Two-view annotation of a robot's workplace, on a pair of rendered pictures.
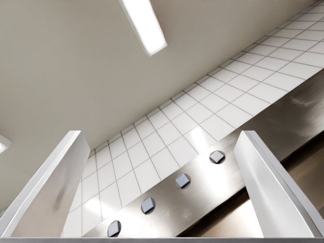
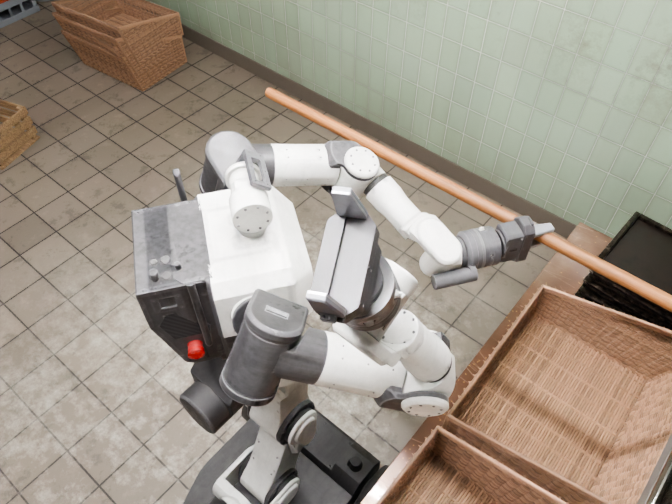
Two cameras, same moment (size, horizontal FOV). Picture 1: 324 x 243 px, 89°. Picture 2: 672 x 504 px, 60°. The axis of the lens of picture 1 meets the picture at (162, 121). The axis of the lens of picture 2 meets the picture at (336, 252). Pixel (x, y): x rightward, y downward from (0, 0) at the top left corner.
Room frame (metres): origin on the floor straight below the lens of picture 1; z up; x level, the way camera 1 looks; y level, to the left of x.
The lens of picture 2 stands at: (0.34, -0.24, 2.17)
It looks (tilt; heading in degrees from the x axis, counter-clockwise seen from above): 50 degrees down; 135
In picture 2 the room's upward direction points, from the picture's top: straight up
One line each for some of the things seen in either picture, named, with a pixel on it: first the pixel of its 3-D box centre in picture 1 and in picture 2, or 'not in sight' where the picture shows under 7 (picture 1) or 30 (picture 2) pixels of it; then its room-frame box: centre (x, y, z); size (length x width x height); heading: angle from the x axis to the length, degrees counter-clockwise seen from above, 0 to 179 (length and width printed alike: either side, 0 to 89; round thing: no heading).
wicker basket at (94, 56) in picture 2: not in sight; (126, 46); (-3.00, 1.20, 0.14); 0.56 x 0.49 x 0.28; 11
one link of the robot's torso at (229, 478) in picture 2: not in sight; (257, 487); (-0.27, 0.01, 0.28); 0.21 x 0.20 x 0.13; 95
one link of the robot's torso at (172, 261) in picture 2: not in sight; (229, 279); (-0.29, 0.09, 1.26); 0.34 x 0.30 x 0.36; 150
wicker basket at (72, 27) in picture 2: not in sight; (119, 29); (-2.99, 1.19, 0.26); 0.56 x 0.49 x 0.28; 11
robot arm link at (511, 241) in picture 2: not in sight; (499, 242); (0.00, 0.60, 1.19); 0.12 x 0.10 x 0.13; 60
